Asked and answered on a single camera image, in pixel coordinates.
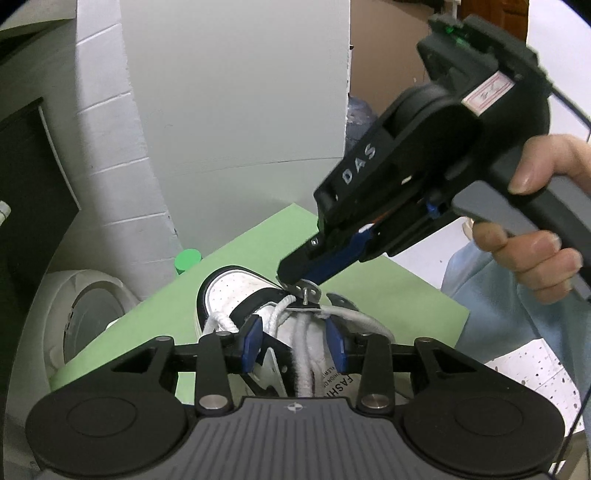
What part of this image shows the brown wooden door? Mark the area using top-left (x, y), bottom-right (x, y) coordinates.
top-left (503, 0), bottom-right (530, 44)

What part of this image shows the black cabinet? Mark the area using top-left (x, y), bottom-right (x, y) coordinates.
top-left (0, 97), bottom-right (81, 287)

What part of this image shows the white board panel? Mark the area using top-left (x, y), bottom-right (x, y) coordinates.
top-left (117, 0), bottom-right (354, 217)

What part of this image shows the person's right hand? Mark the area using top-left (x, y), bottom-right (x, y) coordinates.
top-left (470, 134), bottom-right (591, 306)

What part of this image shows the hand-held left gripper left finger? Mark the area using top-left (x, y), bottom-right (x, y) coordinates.
top-left (111, 316), bottom-right (264, 414)

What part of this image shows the person's right leg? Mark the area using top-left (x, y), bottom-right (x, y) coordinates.
top-left (441, 240), bottom-right (580, 365)

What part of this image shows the green foam board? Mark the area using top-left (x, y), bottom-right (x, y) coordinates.
top-left (48, 203), bottom-right (471, 407)

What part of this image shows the green round cap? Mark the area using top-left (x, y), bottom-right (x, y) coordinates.
top-left (174, 248), bottom-right (202, 274)

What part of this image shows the blue water jug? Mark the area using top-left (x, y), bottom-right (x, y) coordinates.
top-left (345, 95), bottom-right (384, 158)

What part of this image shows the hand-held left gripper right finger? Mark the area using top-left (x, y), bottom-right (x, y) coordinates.
top-left (324, 318), bottom-right (481, 414)

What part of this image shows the white and black sneaker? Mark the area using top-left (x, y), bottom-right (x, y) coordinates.
top-left (196, 265), bottom-right (398, 402)

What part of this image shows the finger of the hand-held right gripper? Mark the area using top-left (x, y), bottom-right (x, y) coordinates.
top-left (276, 225), bottom-right (384, 296)

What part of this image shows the white shoelace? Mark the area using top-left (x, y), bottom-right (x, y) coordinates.
top-left (201, 295), bottom-right (398, 398)

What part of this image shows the white round fan housing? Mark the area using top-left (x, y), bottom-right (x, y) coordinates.
top-left (34, 270), bottom-right (141, 384)

